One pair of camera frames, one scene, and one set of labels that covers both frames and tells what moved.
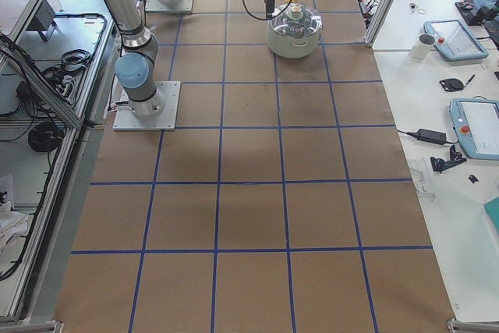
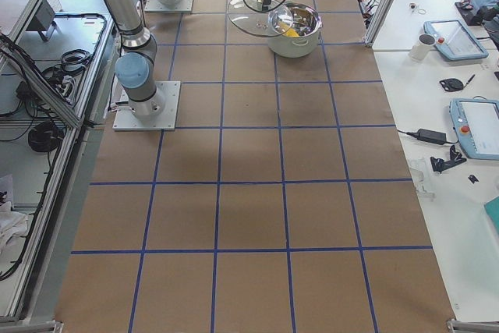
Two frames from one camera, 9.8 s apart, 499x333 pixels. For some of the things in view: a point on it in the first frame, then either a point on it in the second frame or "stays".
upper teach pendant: x=454 y=40 stays
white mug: x=422 y=46 stays
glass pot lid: x=296 y=20 → x=245 y=13
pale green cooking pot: x=292 y=47 stays
